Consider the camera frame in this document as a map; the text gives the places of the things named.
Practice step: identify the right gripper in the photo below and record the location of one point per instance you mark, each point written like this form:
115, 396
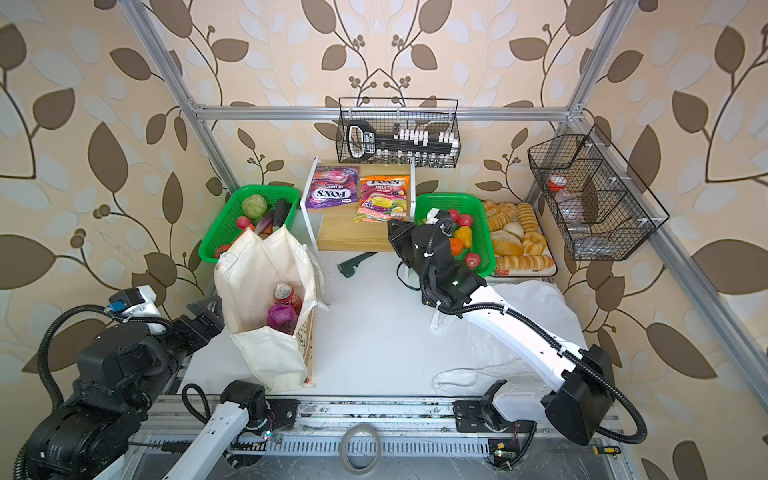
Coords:
399, 239

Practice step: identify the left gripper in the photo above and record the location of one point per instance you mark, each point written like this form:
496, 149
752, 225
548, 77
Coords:
213, 324

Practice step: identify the orange fruit candy bag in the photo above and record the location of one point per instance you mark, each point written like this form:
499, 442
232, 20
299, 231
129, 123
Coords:
383, 198

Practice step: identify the cream canvas tote bag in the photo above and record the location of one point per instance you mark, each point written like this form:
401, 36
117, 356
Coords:
270, 289

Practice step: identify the purple grape candy bag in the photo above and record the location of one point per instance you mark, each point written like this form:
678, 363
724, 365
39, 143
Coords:
282, 318

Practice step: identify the red cola can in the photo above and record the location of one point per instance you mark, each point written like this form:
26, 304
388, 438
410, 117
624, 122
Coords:
286, 294

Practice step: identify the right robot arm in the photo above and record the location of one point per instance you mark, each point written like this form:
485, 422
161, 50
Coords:
583, 401

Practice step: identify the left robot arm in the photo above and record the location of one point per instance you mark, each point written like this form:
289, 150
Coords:
78, 441

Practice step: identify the white plastic grocery bag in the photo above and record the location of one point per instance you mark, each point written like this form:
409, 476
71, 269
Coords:
492, 358

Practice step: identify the yellow bell pepper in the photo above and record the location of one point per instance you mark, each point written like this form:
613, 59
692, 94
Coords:
465, 236

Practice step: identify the red apple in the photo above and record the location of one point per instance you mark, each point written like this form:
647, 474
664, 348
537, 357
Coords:
472, 260

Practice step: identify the right green basket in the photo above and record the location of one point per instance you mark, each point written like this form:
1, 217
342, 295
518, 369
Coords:
471, 212

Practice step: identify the green basket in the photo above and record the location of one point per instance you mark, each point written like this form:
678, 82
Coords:
471, 212
230, 222

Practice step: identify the left green basket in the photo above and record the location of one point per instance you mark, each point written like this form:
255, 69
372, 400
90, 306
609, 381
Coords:
230, 222

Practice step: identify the bread tray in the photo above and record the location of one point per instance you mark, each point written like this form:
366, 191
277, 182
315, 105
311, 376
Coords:
518, 243

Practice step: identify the purple Fox's candy bag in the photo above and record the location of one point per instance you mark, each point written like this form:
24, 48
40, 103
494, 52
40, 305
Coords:
332, 187

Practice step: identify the green cabbage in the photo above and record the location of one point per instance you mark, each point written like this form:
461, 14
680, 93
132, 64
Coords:
254, 207

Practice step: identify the plastic bottle red cap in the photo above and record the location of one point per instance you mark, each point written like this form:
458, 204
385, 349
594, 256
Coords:
569, 204

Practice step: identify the tape roll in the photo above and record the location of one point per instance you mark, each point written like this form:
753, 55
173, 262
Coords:
360, 449

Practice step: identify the back black wire basket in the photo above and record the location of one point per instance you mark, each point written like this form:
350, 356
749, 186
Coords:
431, 113

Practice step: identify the black wire basket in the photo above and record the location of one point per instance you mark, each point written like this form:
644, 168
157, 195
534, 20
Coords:
620, 210
431, 113

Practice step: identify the right black wire basket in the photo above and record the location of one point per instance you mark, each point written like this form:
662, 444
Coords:
620, 210

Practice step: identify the yellow handled screwdriver right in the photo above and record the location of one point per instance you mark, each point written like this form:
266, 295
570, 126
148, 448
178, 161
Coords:
607, 450

